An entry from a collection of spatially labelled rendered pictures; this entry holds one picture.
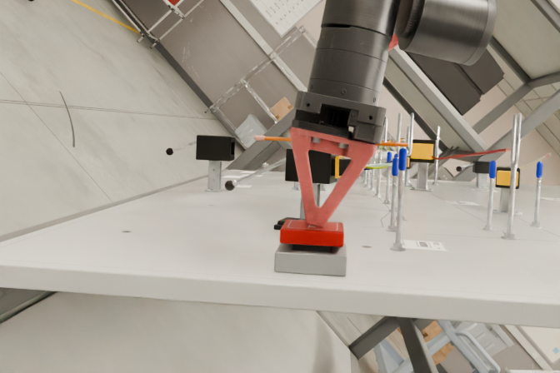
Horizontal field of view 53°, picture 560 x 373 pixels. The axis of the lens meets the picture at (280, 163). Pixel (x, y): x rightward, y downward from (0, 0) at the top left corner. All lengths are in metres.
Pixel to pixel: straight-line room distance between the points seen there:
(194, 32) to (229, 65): 0.70
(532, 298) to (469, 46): 0.19
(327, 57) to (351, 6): 0.04
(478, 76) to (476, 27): 1.30
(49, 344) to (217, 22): 8.05
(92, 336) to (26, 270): 0.25
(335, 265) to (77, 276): 0.19
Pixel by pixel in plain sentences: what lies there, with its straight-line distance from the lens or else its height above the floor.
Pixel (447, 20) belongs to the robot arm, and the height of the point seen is 1.28.
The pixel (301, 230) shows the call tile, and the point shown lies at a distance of 0.44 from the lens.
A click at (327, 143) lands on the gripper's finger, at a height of 1.15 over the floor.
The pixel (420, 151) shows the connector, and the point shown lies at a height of 1.26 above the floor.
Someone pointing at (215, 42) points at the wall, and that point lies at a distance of 8.54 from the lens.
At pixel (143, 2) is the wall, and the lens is 8.92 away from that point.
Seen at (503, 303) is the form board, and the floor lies 1.17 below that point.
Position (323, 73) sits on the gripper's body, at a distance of 0.44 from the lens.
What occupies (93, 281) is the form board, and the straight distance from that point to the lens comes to 0.45.
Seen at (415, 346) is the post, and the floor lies 0.98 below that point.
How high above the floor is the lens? 1.16
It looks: 6 degrees down
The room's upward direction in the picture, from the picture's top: 49 degrees clockwise
